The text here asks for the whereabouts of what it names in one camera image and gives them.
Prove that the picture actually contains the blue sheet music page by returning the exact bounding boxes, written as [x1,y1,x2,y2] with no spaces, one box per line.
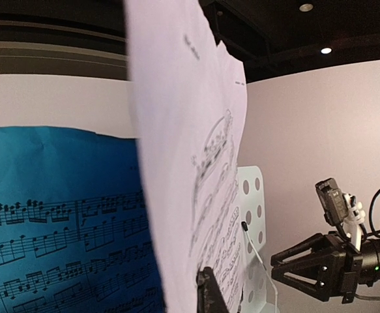
[0,127,165,312]

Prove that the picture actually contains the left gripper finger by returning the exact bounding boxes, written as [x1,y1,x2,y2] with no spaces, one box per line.
[196,267,229,313]

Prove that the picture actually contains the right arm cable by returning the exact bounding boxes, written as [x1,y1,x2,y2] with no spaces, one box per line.
[352,187,380,303]

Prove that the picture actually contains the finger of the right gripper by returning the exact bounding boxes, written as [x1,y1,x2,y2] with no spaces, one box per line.
[271,258,341,302]
[270,231,343,269]

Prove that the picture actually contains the round ceiling light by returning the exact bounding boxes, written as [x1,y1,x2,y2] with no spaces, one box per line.
[321,47,332,55]
[299,3,314,12]

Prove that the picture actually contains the white perforated music stand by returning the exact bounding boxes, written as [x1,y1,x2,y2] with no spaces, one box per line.
[238,166,279,312]

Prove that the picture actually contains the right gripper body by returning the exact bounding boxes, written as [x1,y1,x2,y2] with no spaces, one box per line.
[336,224,380,304]

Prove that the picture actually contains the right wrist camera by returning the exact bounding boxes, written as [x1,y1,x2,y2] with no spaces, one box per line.
[315,178,368,251]

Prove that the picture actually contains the lilac sheet music page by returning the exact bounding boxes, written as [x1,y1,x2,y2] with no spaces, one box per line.
[124,1,247,312]

